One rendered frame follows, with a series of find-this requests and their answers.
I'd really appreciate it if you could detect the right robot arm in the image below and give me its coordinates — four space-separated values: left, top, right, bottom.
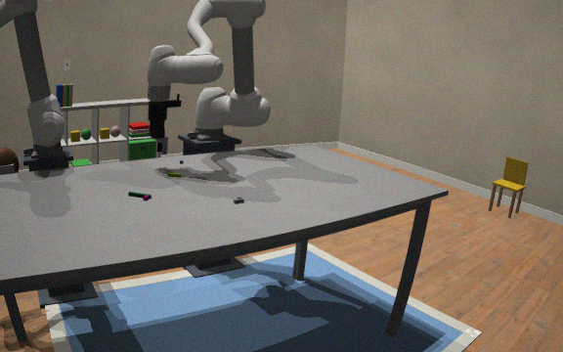
0 0 65 158

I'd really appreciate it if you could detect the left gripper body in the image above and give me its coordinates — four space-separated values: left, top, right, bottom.
148 85 181 139

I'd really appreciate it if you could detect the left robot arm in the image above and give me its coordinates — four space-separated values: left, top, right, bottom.
148 0 271 141

